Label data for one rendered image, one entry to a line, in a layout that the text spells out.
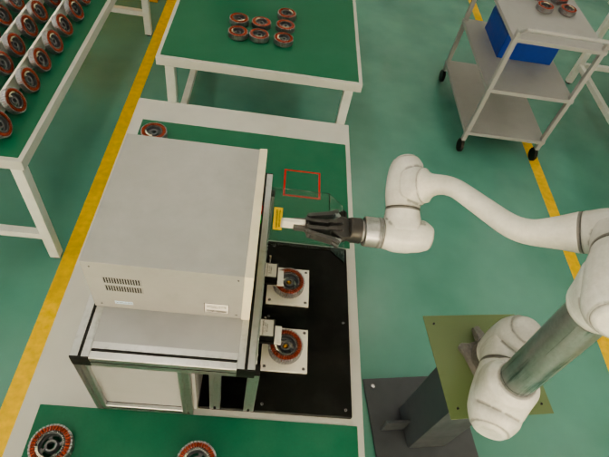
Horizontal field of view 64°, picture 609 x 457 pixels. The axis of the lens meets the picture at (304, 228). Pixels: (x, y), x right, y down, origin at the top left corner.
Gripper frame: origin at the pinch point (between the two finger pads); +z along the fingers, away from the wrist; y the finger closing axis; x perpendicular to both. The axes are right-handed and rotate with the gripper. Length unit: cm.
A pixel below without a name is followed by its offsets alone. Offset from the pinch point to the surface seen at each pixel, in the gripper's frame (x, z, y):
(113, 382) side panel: -25, 44, -41
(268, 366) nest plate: -39.9, 1.8, -26.8
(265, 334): -26.0, 4.4, -22.6
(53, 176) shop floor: -118, 134, 113
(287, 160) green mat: -43, 0, 71
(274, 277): -30.9, 2.7, 0.8
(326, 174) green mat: -43, -18, 65
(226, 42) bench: -43, 38, 159
